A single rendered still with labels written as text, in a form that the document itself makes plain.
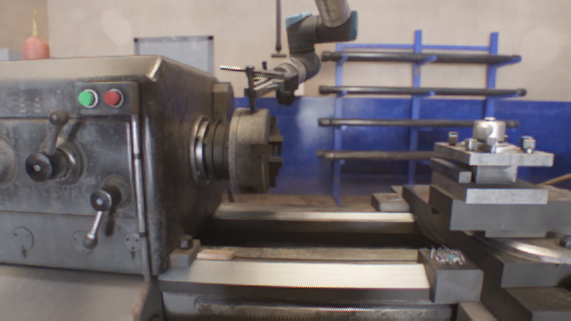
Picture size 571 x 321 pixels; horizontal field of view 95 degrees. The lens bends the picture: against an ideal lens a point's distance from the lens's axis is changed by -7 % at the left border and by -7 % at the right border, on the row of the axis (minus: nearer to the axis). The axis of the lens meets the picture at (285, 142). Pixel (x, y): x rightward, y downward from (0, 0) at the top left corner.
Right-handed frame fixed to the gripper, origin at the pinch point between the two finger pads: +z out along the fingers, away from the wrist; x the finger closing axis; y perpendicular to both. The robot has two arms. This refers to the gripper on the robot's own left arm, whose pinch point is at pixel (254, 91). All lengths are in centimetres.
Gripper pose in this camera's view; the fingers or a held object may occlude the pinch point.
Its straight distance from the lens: 78.9
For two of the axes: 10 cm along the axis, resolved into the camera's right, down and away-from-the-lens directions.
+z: -5.2, 4.2, -7.4
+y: -0.3, -8.8, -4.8
